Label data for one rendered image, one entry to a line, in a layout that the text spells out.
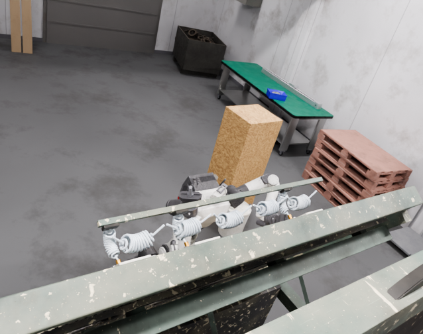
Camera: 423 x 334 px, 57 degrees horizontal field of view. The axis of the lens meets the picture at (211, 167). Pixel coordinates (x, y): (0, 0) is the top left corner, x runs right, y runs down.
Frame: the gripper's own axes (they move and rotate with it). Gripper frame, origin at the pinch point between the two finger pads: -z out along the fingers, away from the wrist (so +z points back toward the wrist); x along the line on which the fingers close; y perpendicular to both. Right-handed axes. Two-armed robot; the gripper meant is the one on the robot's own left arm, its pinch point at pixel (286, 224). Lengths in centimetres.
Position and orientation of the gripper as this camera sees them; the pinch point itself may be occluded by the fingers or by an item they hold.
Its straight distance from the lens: 249.6
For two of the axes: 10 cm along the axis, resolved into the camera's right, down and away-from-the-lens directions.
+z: -4.7, -1.0, 8.8
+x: -2.3, 9.7, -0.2
